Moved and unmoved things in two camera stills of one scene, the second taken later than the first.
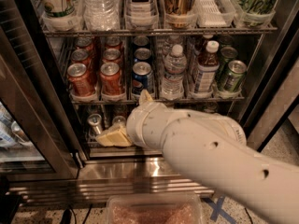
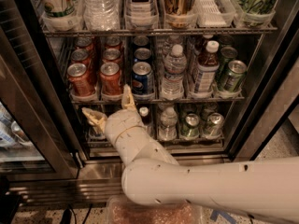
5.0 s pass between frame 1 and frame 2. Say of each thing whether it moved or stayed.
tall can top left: stayed
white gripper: moved
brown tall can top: stayed
